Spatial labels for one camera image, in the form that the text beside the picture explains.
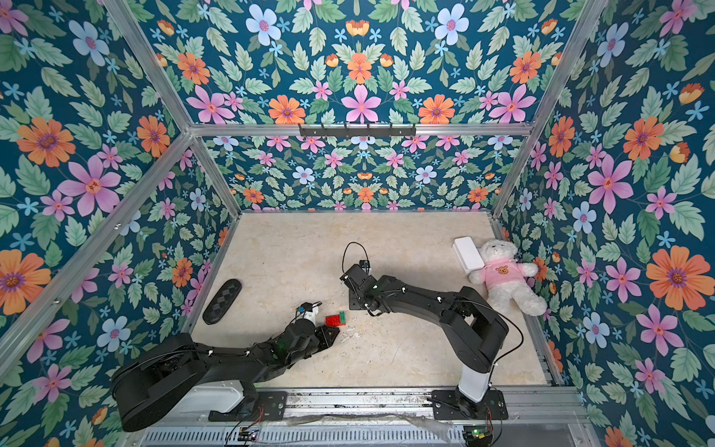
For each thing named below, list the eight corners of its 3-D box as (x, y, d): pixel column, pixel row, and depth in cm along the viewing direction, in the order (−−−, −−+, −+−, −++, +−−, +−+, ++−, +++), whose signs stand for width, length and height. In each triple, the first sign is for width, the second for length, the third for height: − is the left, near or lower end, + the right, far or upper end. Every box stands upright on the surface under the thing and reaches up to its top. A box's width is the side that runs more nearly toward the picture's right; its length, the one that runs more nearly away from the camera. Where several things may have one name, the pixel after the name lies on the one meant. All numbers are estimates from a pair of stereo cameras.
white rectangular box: (465, 276, 101) (468, 269, 98) (451, 245, 111) (453, 237, 107) (482, 273, 102) (486, 266, 98) (467, 243, 111) (470, 235, 108)
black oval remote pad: (204, 323, 91) (199, 318, 88) (234, 282, 101) (230, 277, 98) (216, 327, 90) (211, 322, 87) (245, 286, 100) (241, 280, 97)
